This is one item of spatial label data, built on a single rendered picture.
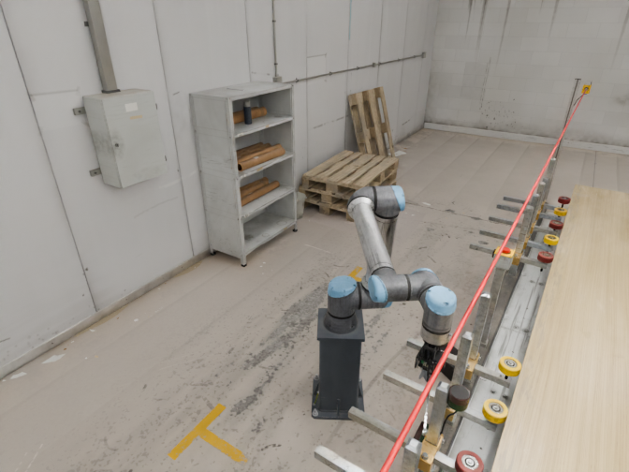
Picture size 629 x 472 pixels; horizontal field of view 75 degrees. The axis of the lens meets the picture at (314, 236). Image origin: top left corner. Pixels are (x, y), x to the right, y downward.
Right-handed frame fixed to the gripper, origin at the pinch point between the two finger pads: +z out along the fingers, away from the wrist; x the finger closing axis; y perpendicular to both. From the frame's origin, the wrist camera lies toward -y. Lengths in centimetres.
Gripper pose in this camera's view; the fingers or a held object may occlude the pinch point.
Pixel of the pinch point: (429, 377)
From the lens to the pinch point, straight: 157.3
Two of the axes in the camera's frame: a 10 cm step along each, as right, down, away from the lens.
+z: 0.0, 8.8, 4.7
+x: 8.3, 2.6, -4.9
